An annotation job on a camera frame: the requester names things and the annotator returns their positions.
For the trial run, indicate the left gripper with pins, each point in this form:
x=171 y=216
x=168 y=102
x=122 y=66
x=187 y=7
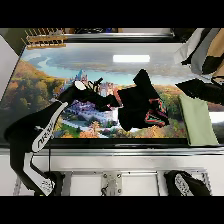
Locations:
x=108 y=102

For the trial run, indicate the black patterned garment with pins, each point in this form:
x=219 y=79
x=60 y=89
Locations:
x=138 y=103

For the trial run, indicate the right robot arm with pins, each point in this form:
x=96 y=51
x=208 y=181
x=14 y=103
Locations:
x=186 y=185

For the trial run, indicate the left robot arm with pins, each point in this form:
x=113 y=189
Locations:
x=33 y=128

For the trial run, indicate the brown wooden hanger rack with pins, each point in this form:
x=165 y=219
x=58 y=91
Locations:
x=45 y=39

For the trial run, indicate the green garment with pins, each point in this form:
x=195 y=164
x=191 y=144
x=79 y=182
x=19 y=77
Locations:
x=198 y=121

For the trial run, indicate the white garment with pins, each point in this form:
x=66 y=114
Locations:
x=188 y=48

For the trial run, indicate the grey garment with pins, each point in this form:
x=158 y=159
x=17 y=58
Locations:
x=204 y=50

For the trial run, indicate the tan garment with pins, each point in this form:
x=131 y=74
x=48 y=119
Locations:
x=218 y=45

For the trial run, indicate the silver frame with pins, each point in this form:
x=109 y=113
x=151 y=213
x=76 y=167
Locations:
x=133 y=151

